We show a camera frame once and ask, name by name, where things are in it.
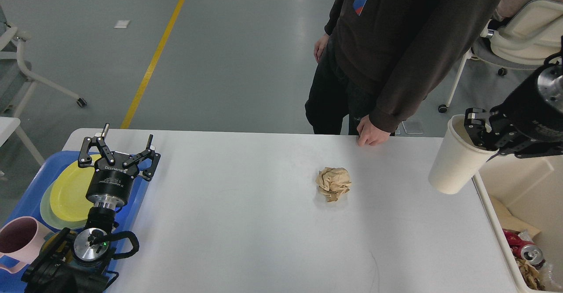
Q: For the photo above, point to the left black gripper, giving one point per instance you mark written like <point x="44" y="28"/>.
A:
<point x="112" y="183"/>

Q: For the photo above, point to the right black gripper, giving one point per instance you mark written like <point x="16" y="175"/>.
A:
<point x="534" y="108"/>

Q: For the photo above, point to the white paper cup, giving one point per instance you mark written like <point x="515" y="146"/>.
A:
<point x="457" y="160"/>

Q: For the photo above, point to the yellow plate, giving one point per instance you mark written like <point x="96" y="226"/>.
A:
<point x="75" y="179"/>

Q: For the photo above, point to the brown paper bag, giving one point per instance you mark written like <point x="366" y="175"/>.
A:
<point x="509" y="221"/>

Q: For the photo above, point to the crushed red can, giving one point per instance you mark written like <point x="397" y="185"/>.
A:
<point x="523" y="249"/>

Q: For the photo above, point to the pink mug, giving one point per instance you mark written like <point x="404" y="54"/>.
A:
<point x="22" y="239"/>

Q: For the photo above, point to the large brown paper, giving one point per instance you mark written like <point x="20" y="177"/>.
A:
<point x="530" y="275"/>

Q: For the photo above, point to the small brown paper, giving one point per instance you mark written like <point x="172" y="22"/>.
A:
<point x="333" y="182"/>

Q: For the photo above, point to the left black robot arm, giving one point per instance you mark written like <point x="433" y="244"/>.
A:
<point x="72" y="262"/>

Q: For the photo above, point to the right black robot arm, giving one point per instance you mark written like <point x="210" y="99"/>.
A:
<point x="555" y="57"/>

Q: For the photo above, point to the beige plastic bin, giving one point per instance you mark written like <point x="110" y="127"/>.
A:
<point x="532" y="189"/>

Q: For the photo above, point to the light green plate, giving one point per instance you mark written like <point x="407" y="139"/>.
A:
<point x="44" y="214"/>

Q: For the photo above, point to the right clear floor plate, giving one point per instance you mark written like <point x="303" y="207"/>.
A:
<point x="413" y="127"/>

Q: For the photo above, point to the white side table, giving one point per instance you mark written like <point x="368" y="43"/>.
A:
<point x="10" y="125"/>

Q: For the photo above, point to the white office chair left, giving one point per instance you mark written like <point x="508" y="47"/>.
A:
<point x="13" y="47"/>

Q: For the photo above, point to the person in dark clothes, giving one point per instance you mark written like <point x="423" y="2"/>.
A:
<point x="379" y="59"/>

